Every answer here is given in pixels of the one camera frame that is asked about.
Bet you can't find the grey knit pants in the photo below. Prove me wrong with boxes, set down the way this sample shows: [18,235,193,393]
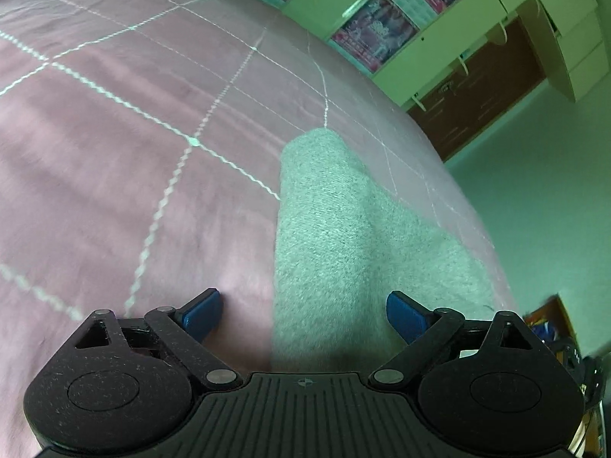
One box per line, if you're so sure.
[272,128,495,372]

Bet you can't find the pink quilted bedspread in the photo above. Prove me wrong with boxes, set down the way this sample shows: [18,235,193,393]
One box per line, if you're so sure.
[1,0,515,457]

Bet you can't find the brown wooden door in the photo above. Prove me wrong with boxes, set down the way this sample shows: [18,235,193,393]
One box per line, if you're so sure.
[408,19,545,160]

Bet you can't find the green wardrobe with posters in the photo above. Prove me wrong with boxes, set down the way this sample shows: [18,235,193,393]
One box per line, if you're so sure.
[263,0,610,105]

